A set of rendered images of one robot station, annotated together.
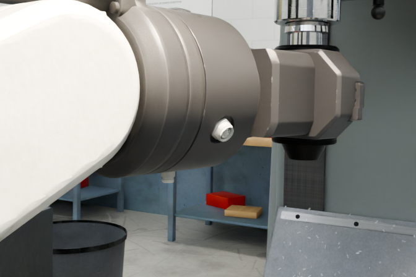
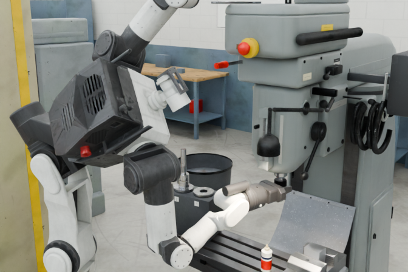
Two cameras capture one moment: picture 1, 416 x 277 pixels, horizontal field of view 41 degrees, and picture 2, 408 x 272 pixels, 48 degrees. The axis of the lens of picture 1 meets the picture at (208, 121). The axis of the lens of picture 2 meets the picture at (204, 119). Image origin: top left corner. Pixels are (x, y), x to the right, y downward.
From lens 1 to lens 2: 1.38 m
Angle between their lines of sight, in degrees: 15
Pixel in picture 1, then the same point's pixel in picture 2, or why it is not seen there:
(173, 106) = (253, 205)
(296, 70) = (274, 193)
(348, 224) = (308, 197)
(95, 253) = (217, 175)
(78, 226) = (206, 156)
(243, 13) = not seen: outside the picture
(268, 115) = (268, 201)
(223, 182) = not seen: hidden behind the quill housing
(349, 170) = (309, 181)
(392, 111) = (322, 166)
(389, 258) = (318, 209)
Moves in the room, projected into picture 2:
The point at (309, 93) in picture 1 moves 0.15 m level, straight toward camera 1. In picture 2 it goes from (276, 195) to (266, 213)
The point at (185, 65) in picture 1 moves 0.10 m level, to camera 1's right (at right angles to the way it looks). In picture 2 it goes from (255, 199) to (284, 201)
